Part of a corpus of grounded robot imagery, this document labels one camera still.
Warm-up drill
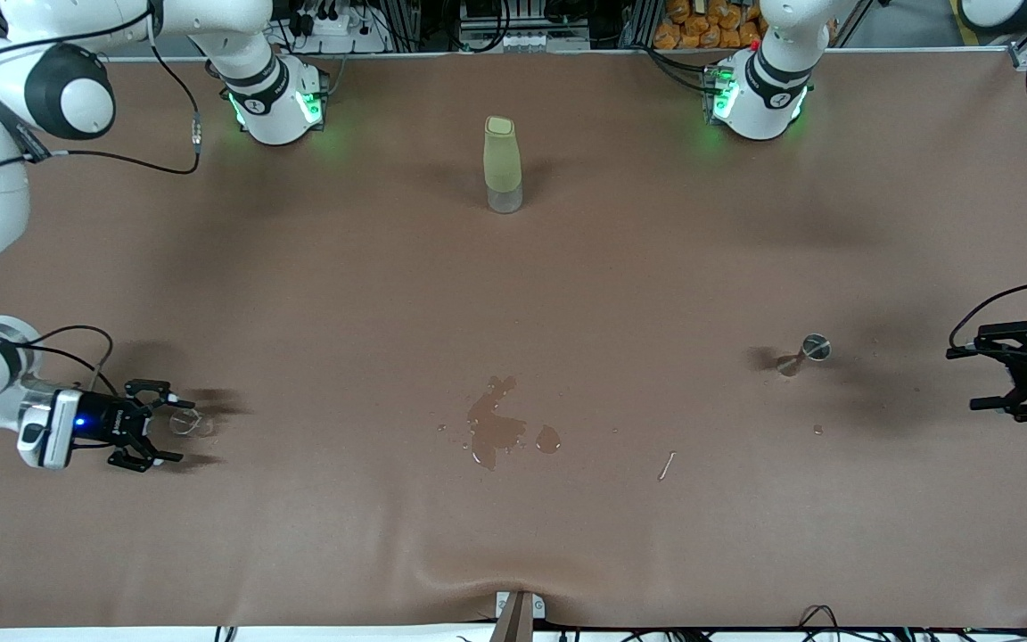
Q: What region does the brown table mat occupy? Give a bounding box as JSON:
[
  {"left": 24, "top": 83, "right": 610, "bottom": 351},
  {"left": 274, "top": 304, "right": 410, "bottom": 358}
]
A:
[{"left": 0, "top": 49, "right": 1027, "bottom": 630}]

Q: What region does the steel double jigger measuring cup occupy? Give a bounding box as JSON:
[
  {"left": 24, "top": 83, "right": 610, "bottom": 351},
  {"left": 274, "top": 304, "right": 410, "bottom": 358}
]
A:
[{"left": 776, "top": 333, "right": 832, "bottom": 377}]

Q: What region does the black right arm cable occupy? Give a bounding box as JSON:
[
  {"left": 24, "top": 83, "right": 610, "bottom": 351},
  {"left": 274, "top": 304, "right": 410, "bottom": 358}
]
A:
[{"left": 0, "top": 0, "right": 204, "bottom": 393}]

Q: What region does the metal table edge bracket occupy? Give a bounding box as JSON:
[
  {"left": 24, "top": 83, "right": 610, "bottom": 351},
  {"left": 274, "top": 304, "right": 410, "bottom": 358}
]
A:
[{"left": 494, "top": 590, "right": 546, "bottom": 642}]

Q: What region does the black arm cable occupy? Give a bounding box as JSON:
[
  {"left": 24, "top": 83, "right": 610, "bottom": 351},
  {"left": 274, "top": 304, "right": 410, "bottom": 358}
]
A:
[
  {"left": 949, "top": 27, "right": 1027, "bottom": 350},
  {"left": 0, "top": 0, "right": 204, "bottom": 393}
]

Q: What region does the large brown liquid puddle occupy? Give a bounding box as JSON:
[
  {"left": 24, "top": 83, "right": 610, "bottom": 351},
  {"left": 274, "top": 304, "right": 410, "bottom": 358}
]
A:
[{"left": 467, "top": 374, "right": 529, "bottom": 472}]

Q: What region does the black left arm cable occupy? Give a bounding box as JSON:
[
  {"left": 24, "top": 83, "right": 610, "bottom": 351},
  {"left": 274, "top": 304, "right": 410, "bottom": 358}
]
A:
[{"left": 949, "top": 27, "right": 1027, "bottom": 350}]

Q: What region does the orange packaged snacks pile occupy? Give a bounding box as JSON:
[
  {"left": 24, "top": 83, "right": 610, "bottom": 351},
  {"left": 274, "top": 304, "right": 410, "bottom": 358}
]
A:
[{"left": 653, "top": 0, "right": 768, "bottom": 50}]

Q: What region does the long white power strip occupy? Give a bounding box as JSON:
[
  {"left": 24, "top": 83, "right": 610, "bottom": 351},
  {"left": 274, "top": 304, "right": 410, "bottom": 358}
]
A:
[{"left": 458, "top": 29, "right": 592, "bottom": 53}]

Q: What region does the green bottle with clear base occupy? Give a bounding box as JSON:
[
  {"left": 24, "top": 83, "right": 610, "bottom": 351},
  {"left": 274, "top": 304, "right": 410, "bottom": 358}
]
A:
[{"left": 483, "top": 116, "right": 524, "bottom": 215}]

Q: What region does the white power strip with plugs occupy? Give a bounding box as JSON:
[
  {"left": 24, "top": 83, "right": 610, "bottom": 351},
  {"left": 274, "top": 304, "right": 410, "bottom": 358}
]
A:
[{"left": 289, "top": 9, "right": 390, "bottom": 54}]

